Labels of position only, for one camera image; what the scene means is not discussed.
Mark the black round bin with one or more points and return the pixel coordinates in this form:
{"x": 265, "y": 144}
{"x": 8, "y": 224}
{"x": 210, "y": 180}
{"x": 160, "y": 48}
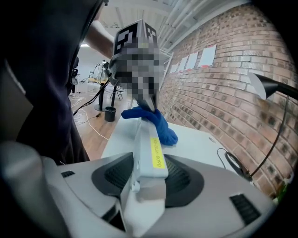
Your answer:
{"x": 110, "y": 114}

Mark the blue cloth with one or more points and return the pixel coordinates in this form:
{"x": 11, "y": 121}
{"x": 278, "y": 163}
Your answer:
{"x": 163, "y": 127}

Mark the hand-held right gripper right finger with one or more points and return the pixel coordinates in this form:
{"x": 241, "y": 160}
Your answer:
{"x": 209, "y": 209}

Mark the person's left forearm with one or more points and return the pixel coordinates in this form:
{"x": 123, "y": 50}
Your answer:
{"x": 100, "y": 39}

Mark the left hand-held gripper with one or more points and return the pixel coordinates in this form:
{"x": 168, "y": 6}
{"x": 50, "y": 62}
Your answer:
{"x": 130, "y": 46}

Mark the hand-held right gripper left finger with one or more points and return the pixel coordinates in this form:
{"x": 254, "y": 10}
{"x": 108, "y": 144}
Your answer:
{"x": 93, "y": 181}

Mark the white paper sheet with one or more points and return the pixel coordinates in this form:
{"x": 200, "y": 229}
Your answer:
{"x": 207, "y": 55}
{"x": 192, "y": 61}
{"x": 174, "y": 68}
{"x": 182, "y": 64}

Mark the white metal shelf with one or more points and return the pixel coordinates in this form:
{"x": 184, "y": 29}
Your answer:
{"x": 167, "y": 60}

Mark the wooden desk black legs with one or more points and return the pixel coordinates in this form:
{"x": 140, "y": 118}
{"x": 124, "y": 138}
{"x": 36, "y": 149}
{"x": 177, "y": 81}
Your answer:
{"x": 100, "y": 97}

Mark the black desk lamp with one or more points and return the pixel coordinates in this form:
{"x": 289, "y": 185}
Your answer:
{"x": 270, "y": 88}

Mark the person's dark clothing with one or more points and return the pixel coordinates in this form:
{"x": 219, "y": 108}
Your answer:
{"x": 46, "y": 81}

